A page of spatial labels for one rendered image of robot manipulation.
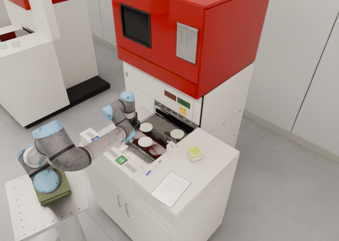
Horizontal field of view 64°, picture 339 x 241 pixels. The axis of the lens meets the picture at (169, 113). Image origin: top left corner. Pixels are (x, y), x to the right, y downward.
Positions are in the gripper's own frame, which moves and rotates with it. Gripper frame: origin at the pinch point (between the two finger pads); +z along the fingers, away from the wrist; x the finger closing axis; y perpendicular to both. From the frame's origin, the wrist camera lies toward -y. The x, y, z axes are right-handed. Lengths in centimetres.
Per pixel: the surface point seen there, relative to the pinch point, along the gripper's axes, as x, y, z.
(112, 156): 7.3, -9.0, 9.5
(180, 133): -13.7, 38.7, 15.6
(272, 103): -46, 193, 69
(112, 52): 246, 231, 106
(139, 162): -5.4, 2.0, 17.5
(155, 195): -32.3, -17.6, 8.6
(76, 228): 20, -41, 63
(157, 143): -6.1, 20.4, 15.5
